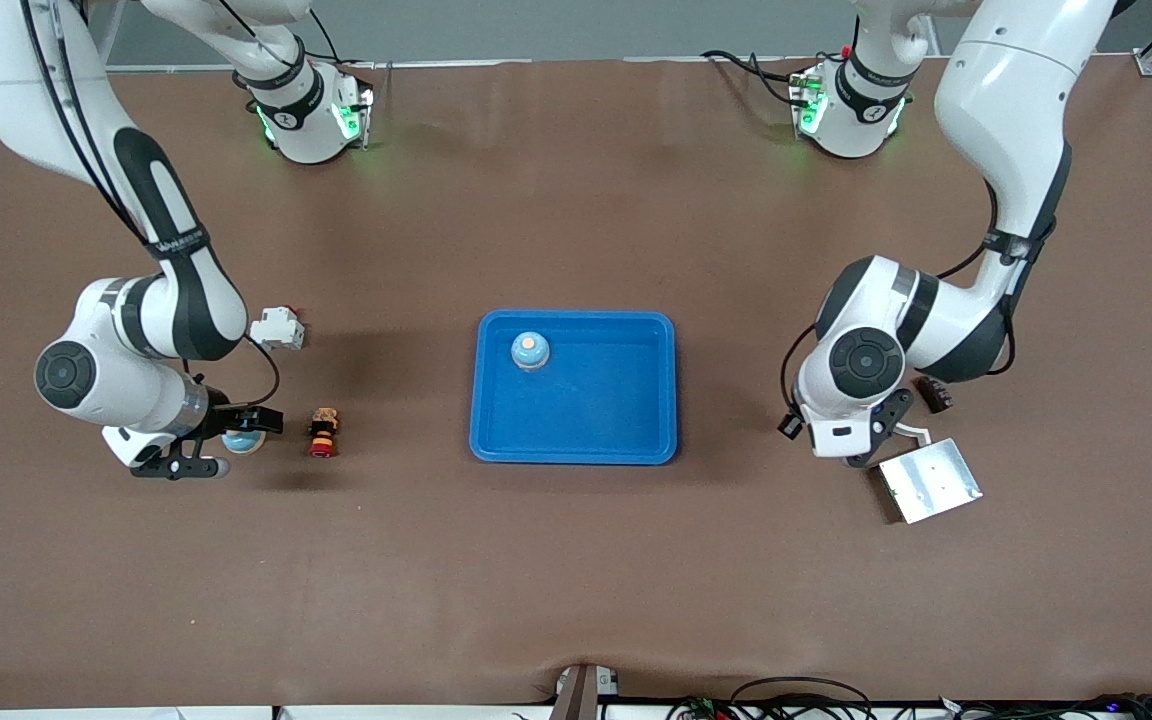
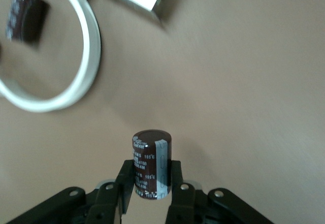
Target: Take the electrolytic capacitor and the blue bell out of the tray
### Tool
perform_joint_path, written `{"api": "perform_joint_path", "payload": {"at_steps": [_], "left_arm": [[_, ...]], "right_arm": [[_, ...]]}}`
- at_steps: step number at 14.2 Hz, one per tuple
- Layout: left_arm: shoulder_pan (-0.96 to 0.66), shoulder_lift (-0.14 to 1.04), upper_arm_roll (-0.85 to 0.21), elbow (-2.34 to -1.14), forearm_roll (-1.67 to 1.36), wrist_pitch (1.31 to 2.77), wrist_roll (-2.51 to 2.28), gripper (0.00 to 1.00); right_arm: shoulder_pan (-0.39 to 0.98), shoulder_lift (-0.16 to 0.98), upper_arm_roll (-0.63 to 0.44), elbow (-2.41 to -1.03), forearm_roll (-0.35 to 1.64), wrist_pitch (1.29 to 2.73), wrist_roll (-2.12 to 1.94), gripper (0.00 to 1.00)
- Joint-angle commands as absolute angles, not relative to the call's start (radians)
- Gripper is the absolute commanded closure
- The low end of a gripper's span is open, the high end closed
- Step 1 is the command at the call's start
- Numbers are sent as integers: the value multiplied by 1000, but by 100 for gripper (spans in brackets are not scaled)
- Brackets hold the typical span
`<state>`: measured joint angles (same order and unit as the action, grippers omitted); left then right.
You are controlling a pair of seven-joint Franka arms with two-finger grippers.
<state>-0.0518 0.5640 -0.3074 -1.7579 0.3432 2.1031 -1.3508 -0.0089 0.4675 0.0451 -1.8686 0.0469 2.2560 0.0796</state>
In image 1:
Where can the green-lit base connector box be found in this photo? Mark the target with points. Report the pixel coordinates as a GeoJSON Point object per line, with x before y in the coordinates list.
{"type": "Point", "coordinates": [354, 115]}
{"type": "Point", "coordinates": [808, 100]}

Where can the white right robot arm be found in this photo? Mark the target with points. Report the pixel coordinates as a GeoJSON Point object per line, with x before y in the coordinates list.
{"type": "Point", "coordinates": [176, 290]}

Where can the white curved bracket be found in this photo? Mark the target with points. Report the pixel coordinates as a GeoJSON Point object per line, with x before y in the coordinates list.
{"type": "Point", "coordinates": [916, 435]}

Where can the blue bell with cream button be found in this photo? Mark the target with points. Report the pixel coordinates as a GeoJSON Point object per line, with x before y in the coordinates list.
{"type": "Point", "coordinates": [241, 444]}

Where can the black capacitor block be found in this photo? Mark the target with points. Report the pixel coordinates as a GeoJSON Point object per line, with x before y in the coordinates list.
{"type": "Point", "coordinates": [936, 395]}

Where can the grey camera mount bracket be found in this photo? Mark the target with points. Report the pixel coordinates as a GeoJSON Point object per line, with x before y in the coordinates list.
{"type": "Point", "coordinates": [576, 700]}

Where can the white circuit breaker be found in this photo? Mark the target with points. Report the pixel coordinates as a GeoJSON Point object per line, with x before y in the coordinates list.
{"type": "Point", "coordinates": [278, 330]}

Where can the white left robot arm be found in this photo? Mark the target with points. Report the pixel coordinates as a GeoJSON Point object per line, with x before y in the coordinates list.
{"type": "Point", "coordinates": [996, 90]}

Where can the silver aluminium plate box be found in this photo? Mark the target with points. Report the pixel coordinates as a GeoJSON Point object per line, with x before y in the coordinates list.
{"type": "Point", "coordinates": [928, 485]}

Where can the green-lit left base connector box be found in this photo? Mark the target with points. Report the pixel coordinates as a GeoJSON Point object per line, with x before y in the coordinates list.
{"type": "Point", "coordinates": [808, 100]}

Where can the green-lit right base connector box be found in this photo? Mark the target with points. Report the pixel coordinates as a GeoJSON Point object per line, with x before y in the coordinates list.
{"type": "Point", "coordinates": [354, 115]}

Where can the orange and red push button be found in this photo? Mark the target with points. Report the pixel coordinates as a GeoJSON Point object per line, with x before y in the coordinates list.
{"type": "Point", "coordinates": [324, 432]}

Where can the blue plastic tray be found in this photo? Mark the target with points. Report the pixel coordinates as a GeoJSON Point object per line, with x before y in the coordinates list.
{"type": "Point", "coordinates": [576, 410]}

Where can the blue bell with orange button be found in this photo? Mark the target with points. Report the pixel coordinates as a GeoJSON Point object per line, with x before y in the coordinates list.
{"type": "Point", "coordinates": [530, 352]}

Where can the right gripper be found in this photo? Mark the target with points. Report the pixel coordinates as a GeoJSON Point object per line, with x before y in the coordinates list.
{"type": "Point", "coordinates": [227, 417]}

